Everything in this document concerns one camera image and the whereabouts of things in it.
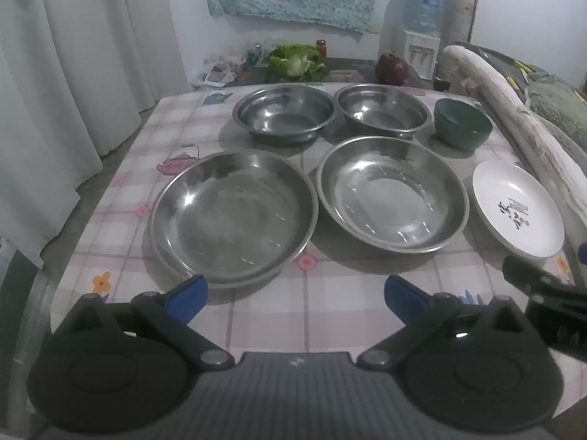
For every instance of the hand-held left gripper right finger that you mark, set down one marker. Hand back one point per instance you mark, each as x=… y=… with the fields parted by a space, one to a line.
x=406 y=300

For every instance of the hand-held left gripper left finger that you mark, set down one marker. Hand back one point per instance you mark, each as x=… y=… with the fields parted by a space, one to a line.
x=185 y=300

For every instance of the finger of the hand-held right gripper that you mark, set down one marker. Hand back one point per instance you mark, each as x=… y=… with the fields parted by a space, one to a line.
x=523 y=270

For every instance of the white printed plate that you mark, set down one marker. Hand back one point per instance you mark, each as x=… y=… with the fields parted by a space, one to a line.
x=513 y=201

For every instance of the large steel plate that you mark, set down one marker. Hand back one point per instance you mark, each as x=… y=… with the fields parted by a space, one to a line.
x=394 y=197
x=234 y=215

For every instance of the dark green bowl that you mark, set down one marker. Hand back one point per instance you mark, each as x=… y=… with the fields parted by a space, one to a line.
x=463 y=126

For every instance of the steel bowl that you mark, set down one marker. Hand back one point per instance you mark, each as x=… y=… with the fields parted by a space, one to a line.
x=383 y=107
x=284 y=110

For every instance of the checked floral tablecloth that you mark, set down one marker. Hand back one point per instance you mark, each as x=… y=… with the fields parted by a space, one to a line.
x=321 y=293

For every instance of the white worn towel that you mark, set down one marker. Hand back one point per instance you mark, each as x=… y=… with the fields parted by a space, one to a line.
x=523 y=123

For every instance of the green patterned blanket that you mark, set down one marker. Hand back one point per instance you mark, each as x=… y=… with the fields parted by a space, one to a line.
x=559 y=98

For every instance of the crumpled plastic bags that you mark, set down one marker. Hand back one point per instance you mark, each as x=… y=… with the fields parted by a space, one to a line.
x=220 y=71

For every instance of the red onion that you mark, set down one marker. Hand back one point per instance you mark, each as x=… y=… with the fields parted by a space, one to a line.
x=392 y=68

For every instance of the white water dispenser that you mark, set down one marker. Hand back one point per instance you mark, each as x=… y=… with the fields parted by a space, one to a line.
x=417 y=52

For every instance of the white curtain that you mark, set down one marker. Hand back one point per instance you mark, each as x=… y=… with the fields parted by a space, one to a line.
x=69 y=78

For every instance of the green leafy cabbage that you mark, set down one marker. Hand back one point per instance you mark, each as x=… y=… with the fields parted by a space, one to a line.
x=296 y=60

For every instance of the rolled beige mat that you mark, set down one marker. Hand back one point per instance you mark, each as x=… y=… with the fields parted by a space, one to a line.
x=458 y=13

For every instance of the jar with red lid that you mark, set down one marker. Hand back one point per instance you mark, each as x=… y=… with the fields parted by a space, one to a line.
x=321 y=49

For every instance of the blue water bottle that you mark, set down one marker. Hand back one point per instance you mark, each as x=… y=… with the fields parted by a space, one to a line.
x=424 y=4

